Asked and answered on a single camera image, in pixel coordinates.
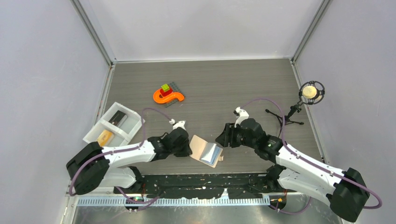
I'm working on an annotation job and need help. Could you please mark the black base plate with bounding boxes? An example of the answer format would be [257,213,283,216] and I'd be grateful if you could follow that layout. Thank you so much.
[121,173,285,199]

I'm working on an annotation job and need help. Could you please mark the orange card in tray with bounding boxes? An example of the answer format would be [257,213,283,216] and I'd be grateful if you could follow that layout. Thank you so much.
[97,130,114,147]

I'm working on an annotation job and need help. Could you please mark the red toy block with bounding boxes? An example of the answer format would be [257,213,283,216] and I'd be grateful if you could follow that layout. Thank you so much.
[160,84,173,97]

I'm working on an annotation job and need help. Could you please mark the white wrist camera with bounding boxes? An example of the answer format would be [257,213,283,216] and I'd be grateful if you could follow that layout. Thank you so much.
[169,119,186,130]
[234,107,249,127]

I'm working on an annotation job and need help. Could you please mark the white slotted cable duct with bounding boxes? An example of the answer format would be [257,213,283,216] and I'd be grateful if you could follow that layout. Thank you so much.
[77,196,270,207]

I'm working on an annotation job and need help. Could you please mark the microphone on tripod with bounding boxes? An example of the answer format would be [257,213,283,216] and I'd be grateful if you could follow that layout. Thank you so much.
[265,81,325,138]

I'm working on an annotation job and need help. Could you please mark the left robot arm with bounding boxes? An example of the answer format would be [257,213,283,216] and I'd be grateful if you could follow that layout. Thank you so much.
[66,127,192,196]

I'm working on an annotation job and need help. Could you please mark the grey studded baseplate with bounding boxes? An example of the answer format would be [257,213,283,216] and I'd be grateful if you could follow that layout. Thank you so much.
[165,82,185,108]

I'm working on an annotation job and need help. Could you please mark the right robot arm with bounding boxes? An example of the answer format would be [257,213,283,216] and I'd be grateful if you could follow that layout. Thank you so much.
[215,119,370,222]

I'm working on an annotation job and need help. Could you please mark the black credit card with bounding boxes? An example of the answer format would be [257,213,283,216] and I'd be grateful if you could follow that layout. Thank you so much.
[108,110,127,127]

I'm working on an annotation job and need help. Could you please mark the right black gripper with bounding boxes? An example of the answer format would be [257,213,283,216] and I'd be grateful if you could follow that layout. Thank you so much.
[215,123,257,149]

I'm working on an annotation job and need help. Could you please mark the orange curved toy track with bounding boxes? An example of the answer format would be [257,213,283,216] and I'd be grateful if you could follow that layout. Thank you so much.
[153,89,184,104]

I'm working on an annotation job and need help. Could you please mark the white divided tray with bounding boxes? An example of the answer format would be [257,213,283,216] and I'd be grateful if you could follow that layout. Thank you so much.
[83,102,145,147]

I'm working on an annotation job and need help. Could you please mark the tan card holder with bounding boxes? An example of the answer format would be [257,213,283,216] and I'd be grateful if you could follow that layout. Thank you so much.
[189,135,223,168]

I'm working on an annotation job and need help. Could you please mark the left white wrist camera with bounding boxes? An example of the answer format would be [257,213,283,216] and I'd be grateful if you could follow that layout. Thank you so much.
[169,119,186,130]

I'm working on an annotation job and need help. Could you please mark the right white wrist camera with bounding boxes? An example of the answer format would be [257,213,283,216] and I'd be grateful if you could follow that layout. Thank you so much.
[234,107,249,127]

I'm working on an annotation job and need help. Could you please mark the green toy block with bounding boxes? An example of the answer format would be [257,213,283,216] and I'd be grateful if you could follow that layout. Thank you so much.
[161,84,171,92]

